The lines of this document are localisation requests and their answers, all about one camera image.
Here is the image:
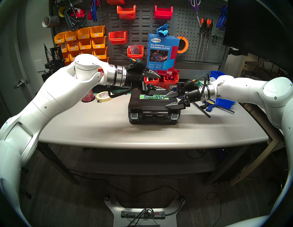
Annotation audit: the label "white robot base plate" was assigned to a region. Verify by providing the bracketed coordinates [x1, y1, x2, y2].
[104, 196, 185, 227]

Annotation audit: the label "orange tape roll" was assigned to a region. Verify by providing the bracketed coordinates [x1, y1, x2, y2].
[177, 36, 189, 54]

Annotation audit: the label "blue cloth in box opening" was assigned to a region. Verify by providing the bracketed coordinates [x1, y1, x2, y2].
[157, 24, 169, 36]

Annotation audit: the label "red stacked bin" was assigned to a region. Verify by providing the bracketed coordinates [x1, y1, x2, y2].
[159, 77, 171, 89]

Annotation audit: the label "black metal stand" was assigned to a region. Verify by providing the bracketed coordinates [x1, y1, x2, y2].
[43, 45, 67, 81]

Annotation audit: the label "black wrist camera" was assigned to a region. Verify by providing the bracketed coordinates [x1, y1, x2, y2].
[183, 79, 200, 91]
[127, 58, 147, 72]

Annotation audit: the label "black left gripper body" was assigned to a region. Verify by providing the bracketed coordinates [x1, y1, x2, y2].
[125, 70, 147, 91]

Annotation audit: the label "black C-clamp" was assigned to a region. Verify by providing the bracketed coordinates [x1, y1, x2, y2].
[64, 2, 87, 32]

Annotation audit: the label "blue spring clamp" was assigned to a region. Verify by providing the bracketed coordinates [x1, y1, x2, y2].
[216, 5, 228, 30]

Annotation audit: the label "red bench bin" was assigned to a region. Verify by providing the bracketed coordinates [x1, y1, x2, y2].
[144, 76, 160, 85]
[164, 70, 180, 84]

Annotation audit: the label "large blue plastic bin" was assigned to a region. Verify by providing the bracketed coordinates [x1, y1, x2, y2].
[210, 70, 227, 79]

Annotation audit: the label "dark table leg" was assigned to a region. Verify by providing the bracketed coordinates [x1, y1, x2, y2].
[206, 146, 250, 183]
[37, 142, 80, 185]

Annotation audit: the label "black monitor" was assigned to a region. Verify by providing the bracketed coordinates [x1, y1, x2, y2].
[223, 0, 293, 76]

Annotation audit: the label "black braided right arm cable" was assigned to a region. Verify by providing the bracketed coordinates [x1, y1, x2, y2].
[199, 74, 210, 100]

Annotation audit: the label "purple handled scissors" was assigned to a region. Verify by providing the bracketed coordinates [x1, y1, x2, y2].
[189, 0, 202, 28]

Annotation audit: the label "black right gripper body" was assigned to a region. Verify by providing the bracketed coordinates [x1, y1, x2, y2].
[182, 88, 203, 108]

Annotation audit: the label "dark louvered wall panel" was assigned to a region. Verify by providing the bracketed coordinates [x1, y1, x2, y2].
[106, 0, 175, 67]

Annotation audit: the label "red wall bin with bag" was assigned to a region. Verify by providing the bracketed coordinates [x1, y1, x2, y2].
[127, 45, 144, 60]

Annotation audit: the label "orange-red wall bin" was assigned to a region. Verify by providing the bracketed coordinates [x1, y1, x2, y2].
[117, 5, 137, 20]

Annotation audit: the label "red wire spool blue label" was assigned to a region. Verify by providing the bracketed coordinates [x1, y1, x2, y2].
[82, 89, 95, 103]

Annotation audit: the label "red white tape roll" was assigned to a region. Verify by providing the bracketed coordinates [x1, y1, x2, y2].
[70, 8, 85, 19]

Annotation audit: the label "blue cleaning cloths box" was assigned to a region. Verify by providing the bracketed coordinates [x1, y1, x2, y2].
[146, 33, 180, 76]

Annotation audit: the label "black power strip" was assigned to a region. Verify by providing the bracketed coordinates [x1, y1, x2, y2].
[121, 211, 165, 219]

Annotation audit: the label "dark round-hole pegboard panel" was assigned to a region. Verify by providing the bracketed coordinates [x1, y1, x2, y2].
[49, 0, 109, 64]
[173, 0, 230, 69]

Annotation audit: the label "beige masking tape roll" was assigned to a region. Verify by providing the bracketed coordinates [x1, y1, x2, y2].
[96, 91, 113, 103]

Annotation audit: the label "blue red utility cutter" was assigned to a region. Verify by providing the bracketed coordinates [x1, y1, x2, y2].
[88, 0, 101, 23]

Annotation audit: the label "blue yellow Irwin bar clamp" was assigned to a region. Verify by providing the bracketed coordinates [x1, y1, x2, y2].
[200, 99, 235, 114]

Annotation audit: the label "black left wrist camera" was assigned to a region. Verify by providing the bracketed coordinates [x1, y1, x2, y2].
[127, 58, 147, 72]

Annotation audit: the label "orange black screwdriver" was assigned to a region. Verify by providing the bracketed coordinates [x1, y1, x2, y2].
[201, 19, 210, 61]
[205, 19, 214, 59]
[196, 17, 205, 61]

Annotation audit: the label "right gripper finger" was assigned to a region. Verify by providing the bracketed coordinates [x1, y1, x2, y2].
[165, 100, 187, 110]
[163, 90, 184, 98]

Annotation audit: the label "black plastic tool box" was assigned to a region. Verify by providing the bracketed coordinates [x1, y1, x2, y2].
[128, 88, 182, 125]

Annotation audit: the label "silver door handle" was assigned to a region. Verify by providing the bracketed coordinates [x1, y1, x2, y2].
[14, 78, 30, 89]

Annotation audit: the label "small blue plastic bin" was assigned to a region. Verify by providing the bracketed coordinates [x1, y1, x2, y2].
[215, 98, 236, 110]

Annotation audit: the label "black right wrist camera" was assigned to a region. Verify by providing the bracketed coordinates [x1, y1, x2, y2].
[183, 79, 200, 91]

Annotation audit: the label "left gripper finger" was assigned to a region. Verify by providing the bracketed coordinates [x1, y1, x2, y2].
[146, 83, 166, 96]
[144, 69, 161, 78]

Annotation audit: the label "grey duct tape roll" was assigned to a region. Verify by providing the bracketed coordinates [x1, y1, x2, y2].
[42, 15, 60, 28]

